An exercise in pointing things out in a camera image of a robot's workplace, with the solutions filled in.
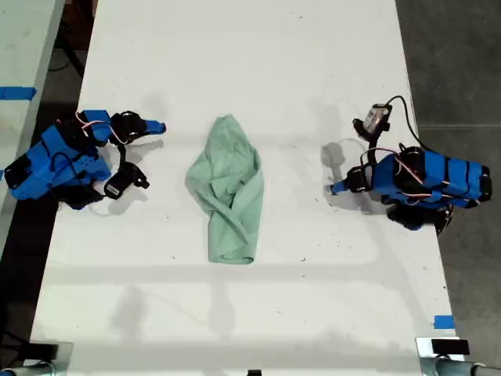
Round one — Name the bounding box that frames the pale green t-shirt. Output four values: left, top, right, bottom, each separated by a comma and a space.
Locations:
185, 113, 265, 266

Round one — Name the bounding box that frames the long blue tape strip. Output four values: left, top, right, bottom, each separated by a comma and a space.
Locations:
0, 86, 38, 101

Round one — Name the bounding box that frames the pale side table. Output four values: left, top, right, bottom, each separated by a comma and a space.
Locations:
0, 0, 66, 251

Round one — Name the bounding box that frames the short blue tape piece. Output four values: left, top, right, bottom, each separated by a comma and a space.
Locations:
433, 314, 456, 331

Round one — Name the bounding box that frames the small black box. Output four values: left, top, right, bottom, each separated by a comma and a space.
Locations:
431, 339, 470, 356
28, 342, 60, 362

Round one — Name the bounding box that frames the grey metal pipe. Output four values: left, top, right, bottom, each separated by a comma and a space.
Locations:
0, 362, 56, 376
420, 355, 501, 376

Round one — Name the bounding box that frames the black camera box with label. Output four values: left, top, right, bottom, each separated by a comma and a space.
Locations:
103, 161, 151, 200

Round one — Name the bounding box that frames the grey black camera box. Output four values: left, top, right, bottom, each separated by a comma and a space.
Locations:
351, 103, 392, 140

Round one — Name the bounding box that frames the black camera cable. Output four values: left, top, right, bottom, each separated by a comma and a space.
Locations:
385, 95, 427, 151

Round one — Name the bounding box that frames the thin white cable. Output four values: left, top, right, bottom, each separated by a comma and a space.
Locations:
84, 201, 118, 219

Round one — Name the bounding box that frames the metal corner bracket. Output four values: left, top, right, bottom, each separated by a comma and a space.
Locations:
415, 337, 471, 370
22, 341, 75, 376

